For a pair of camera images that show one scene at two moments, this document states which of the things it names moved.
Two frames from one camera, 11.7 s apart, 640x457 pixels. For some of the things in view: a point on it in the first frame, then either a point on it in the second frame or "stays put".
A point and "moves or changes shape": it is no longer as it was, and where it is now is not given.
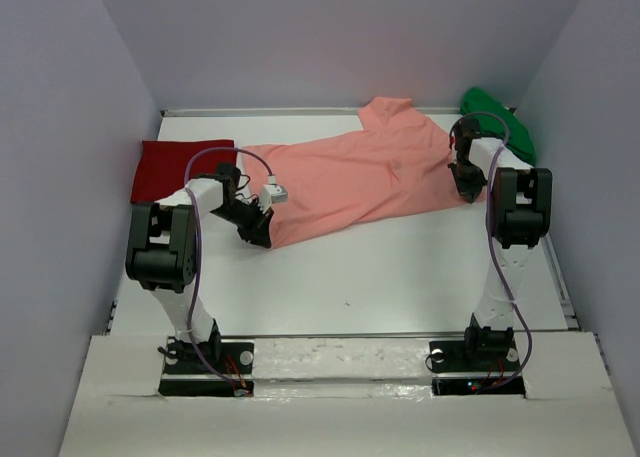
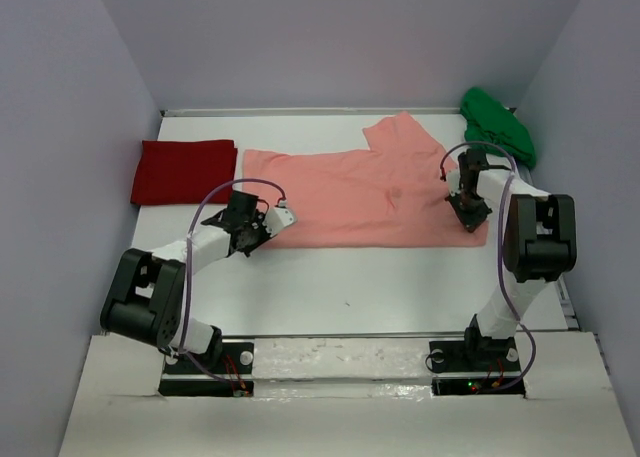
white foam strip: (340, 358) stays put
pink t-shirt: (398, 161) moves or changes shape
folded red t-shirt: (161, 166) stays put
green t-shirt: (519, 141) stays put
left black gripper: (258, 232) to (257, 219)
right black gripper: (471, 190) to (470, 221)
